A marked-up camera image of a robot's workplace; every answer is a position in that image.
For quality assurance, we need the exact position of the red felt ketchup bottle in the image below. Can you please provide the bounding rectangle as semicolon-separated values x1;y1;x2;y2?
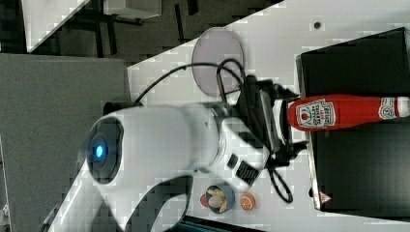
287;95;409;131

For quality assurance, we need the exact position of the toy orange half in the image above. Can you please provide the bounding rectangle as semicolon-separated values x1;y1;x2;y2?
240;193;256;211

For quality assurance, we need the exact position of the blue cup with toy food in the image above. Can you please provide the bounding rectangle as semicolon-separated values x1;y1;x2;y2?
200;184;235;215

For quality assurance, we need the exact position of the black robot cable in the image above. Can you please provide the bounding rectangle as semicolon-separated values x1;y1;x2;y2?
130;58;294;204

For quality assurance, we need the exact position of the round grey-purple plate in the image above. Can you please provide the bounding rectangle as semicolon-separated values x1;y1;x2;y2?
191;27;245;98

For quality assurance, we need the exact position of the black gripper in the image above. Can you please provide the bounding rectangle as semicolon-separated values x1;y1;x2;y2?
236;75;307;167

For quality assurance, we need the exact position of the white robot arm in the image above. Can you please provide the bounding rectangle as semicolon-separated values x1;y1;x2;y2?
41;75;298;232

